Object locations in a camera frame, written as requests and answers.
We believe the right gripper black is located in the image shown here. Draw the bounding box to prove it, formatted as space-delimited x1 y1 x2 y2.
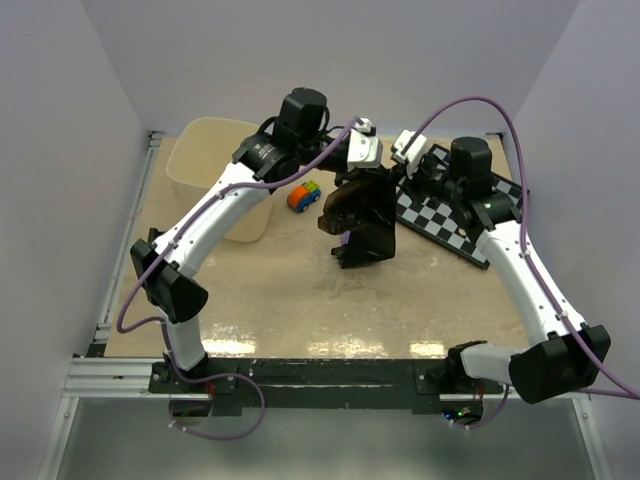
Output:
391 153 464 206

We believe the black trash bag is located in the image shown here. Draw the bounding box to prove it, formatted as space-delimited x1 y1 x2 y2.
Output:
317 167 399 269

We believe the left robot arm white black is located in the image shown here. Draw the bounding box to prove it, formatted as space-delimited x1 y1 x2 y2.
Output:
129 87 381 392

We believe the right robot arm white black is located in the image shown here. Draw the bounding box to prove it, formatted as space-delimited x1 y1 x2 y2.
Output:
391 131 611 404

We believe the beige plastic trash bin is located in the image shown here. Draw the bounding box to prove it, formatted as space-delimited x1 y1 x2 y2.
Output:
166 117 273 243

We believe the black white chessboard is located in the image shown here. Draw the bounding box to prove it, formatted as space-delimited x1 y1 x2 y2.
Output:
396 144 522 270

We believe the colourful toy car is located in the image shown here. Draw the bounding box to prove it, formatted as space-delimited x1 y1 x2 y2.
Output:
287 180 321 213

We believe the purple glitter microphone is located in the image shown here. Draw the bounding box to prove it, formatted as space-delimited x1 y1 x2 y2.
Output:
339 231 350 250

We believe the small black block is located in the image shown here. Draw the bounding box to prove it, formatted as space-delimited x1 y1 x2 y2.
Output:
147 228 160 245

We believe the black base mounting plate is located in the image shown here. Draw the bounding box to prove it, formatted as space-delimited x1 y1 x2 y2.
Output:
149 358 503 416

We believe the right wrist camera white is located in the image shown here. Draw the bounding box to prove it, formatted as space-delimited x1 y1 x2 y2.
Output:
391 130 429 179

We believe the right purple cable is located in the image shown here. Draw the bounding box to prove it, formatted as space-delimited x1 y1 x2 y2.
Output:
404 95 640 430

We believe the purple cable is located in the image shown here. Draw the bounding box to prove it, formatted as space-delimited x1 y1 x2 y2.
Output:
404 95 640 430
115 117 366 440

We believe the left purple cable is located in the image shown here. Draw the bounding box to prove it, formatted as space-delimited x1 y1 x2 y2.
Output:
115 117 366 440

